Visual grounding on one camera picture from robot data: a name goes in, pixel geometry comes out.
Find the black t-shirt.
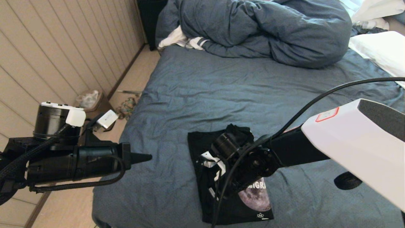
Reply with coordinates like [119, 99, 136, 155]
[187, 123, 274, 226]

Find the right wrist motor cylinder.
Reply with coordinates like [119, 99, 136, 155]
[210, 133, 241, 159]

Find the wrist motor cylinder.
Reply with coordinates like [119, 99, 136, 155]
[33, 101, 86, 143]
[210, 133, 241, 159]

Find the left wrist motor cylinder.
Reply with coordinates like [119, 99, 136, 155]
[33, 101, 86, 143]

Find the brown trash bin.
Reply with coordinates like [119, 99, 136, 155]
[76, 90, 112, 114]

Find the clear plastic bin liner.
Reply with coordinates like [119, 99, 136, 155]
[77, 90, 99, 108]

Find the blue bed sheet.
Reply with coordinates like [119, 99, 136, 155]
[92, 44, 405, 228]

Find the white striped cloth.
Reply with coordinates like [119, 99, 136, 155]
[158, 25, 209, 50]

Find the blue crumpled duvet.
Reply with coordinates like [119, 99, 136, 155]
[155, 0, 352, 69]

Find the black nightstand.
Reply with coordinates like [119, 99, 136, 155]
[137, 0, 168, 50]

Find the white pillow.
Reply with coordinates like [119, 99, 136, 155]
[348, 31, 405, 89]

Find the dark grey crumpled cloth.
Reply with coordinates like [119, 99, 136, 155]
[351, 25, 389, 36]

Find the white blanket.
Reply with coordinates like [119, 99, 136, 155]
[351, 0, 405, 22]

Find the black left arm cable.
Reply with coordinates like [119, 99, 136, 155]
[0, 123, 126, 193]

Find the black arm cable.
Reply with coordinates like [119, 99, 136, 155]
[0, 123, 126, 193]
[211, 77, 405, 228]

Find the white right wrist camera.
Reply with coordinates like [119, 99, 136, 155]
[201, 151, 227, 181]

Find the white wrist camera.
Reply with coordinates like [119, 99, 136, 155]
[97, 109, 119, 130]
[201, 151, 227, 181]

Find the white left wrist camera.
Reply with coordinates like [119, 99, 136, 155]
[97, 109, 119, 130]

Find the colourful rope toy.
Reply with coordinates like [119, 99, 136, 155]
[115, 97, 137, 120]

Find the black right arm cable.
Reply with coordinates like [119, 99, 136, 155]
[211, 77, 405, 228]

